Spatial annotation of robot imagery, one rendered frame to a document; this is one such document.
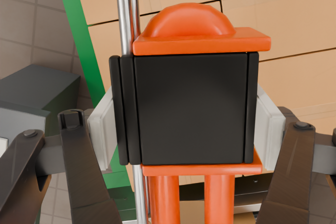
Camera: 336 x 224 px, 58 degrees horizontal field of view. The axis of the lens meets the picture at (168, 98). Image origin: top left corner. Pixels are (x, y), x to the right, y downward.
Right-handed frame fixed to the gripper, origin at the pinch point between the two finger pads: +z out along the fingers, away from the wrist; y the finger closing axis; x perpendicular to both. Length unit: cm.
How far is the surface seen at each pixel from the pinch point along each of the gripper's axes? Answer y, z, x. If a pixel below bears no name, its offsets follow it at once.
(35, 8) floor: -68, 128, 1
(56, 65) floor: -62, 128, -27
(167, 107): -1.0, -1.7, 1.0
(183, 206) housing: -0.1, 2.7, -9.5
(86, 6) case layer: -28, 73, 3
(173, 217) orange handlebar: -0.9, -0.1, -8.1
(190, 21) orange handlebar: 0.4, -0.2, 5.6
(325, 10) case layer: 41, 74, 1
